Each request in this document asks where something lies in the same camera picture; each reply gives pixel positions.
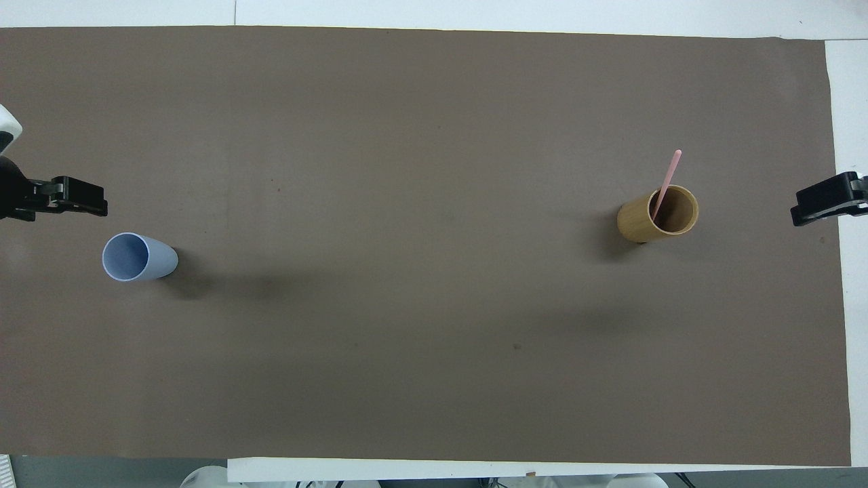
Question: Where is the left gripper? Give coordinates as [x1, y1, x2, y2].
[0, 156, 36, 222]

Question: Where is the blue plastic cup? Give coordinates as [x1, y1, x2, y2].
[102, 232, 179, 283]

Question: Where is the brown wooden cup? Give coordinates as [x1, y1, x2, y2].
[616, 184, 700, 244]

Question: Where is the pink chopstick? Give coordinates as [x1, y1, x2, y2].
[652, 150, 683, 221]

